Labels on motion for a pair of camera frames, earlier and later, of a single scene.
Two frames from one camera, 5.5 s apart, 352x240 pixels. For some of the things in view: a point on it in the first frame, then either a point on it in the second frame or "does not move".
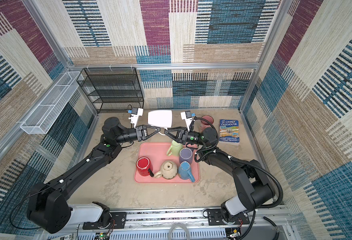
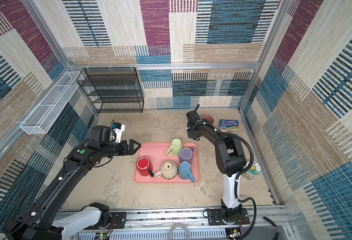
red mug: [144, 166] does not move
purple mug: [185, 154] does not move
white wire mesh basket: [43, 117] does not move
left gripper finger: [148, 136] -> [137, 148]
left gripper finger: [157, 128] -> [137, 143]
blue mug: [184, 172] does not move
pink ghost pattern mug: [204, 124] does not move
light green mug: [174, 150] does not move
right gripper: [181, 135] -> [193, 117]
